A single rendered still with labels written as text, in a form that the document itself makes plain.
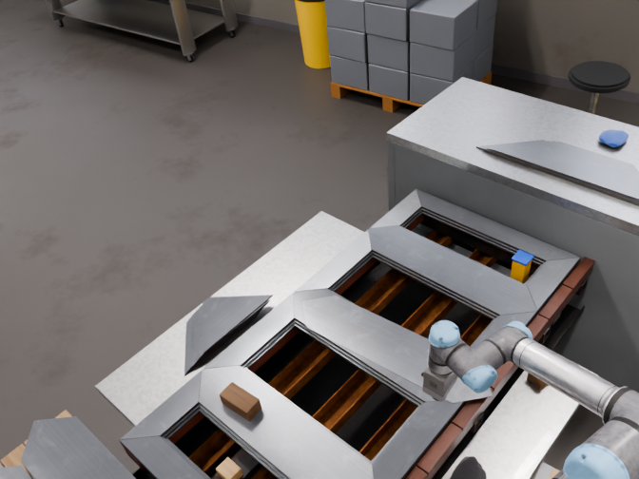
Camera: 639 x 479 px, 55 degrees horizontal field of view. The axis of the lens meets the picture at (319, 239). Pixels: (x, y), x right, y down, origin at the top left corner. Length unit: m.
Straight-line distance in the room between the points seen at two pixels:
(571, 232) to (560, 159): 0.29
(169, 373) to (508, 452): 1.16
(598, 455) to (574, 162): 1.44
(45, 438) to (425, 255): 1.45
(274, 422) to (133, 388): 0.57
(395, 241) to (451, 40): 2.26
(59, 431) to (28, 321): 1.78
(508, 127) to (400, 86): 2.15
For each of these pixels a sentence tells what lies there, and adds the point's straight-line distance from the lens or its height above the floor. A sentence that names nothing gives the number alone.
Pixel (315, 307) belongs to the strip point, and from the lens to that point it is 2.24.
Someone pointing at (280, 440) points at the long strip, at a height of 0.84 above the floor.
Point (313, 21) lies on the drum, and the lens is 5.53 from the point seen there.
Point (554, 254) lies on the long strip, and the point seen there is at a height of 0.84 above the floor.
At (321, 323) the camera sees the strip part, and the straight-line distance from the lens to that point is 2.19.
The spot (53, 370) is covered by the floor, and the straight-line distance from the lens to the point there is 3.56.
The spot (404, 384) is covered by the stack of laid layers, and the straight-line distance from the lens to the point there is 2.02.
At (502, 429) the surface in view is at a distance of 2.15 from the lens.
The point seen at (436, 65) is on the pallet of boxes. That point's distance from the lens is 4.60.
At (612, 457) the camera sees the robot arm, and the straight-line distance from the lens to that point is 1.36.
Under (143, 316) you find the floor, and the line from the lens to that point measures 3.60.
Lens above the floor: 2.49
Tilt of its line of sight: 41 degrees down
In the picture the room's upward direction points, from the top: 7 degrees counter-clockwise
